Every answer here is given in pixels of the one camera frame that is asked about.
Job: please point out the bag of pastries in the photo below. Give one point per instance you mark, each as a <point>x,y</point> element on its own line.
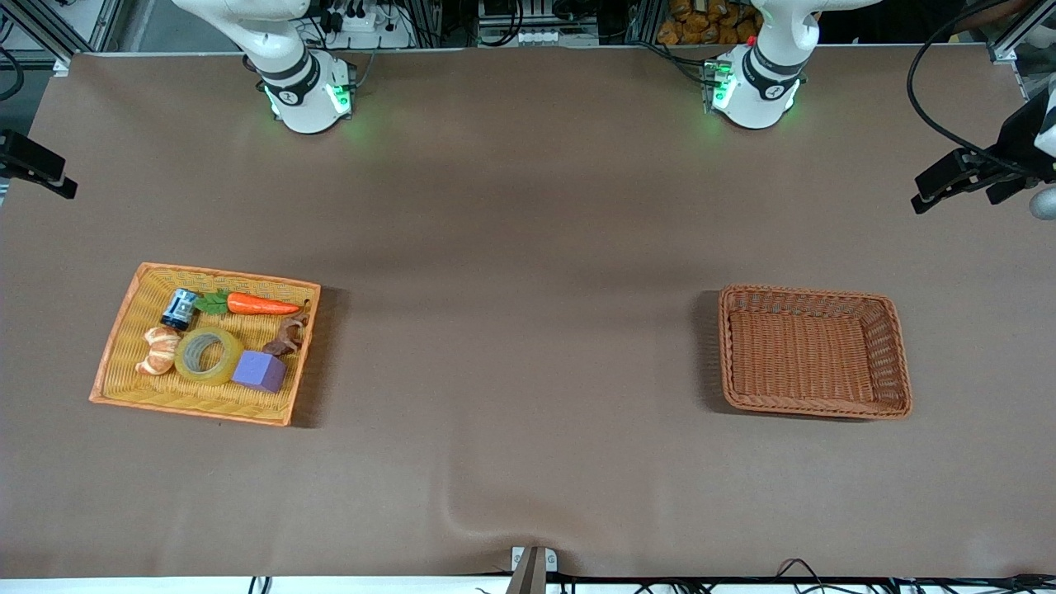
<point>709,21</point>

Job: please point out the orange toy carrot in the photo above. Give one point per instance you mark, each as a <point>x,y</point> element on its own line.
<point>260,305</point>

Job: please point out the purple foam block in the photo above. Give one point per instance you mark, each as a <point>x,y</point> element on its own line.
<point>260,371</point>

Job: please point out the yellow wicker basket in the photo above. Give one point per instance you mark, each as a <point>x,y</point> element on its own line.
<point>132,388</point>

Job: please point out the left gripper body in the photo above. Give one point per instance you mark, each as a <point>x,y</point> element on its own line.
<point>1021,136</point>

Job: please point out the yellow tape roll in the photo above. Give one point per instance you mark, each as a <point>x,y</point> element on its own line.
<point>208,376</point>

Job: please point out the brown wicker basket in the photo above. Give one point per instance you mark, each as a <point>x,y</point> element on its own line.
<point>813,355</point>

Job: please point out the toy croissant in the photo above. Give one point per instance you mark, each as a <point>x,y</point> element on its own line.
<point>158,351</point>

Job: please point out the small blue can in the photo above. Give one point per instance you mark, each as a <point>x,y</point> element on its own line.
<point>179,309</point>

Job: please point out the brown wooden toy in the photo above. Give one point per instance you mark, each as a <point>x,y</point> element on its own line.
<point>294,324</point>

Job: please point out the small white socket strip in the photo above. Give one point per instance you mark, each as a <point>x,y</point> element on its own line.
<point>543,37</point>

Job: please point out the white power strip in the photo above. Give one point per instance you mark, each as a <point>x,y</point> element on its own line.
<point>371,29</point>

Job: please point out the aluminium frame post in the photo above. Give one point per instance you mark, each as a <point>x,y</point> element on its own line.
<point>66,29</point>
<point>1023,29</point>

